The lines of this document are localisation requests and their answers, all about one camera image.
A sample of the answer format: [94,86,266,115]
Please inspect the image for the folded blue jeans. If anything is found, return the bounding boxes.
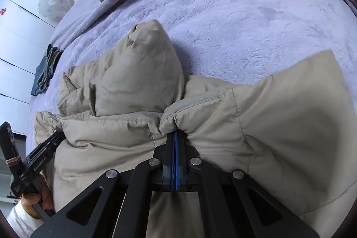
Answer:
[30,44,64,96]

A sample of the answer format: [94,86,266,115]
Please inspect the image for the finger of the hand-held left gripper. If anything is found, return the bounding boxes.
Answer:
[20,130,67,181]

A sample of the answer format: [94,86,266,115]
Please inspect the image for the person's left forearm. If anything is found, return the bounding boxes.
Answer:
[6,200,48,238]

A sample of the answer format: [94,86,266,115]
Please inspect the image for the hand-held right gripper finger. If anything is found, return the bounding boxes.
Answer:
[29,130,176,238]
[176,130,321,238]

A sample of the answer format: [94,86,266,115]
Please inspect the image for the fan with white cover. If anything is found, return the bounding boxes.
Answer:
[37,0,73,21]

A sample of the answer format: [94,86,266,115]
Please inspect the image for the beige puffer jacket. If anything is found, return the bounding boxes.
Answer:
[35,19,357,238]

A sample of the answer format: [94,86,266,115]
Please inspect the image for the person's left hand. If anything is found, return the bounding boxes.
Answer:
[21,175,55,218]

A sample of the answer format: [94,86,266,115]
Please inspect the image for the white wardrobe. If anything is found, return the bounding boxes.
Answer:
[0,0,56,138]

